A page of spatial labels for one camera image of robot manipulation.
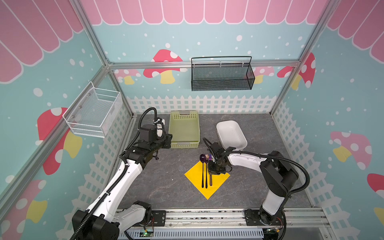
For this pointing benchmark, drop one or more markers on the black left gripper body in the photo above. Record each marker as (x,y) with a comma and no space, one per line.
(161,143)

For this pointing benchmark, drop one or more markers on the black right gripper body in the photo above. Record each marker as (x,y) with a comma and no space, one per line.
(215,168)

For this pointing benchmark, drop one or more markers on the purple knife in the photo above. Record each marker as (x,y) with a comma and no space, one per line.
(211,178)

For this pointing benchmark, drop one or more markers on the purple spoon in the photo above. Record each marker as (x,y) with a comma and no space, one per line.
(203,157)

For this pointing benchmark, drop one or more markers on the yellow paper napkin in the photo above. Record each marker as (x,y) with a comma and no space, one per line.
(194,175)

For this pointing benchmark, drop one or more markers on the purple fork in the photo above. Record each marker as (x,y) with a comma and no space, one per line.
(206,174)

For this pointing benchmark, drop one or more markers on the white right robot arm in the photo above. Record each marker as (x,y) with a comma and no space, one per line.
(279,174)

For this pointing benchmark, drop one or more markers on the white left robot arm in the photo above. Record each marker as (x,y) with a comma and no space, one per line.
(100,220)

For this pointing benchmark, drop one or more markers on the white plastic tub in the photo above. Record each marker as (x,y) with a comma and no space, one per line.
(231,135)

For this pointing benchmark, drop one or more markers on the green perforated plastic basket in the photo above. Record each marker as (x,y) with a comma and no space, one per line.
(185,128)

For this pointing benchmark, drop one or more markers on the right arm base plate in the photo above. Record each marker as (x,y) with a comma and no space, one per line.
(260,217)

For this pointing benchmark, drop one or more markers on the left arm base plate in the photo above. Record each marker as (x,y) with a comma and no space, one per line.
(156,219)

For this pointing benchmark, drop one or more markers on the white wire wall basket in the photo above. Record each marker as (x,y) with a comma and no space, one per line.
(93,112)

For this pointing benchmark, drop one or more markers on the black mesh wall basket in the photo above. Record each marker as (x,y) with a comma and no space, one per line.
(227,73)

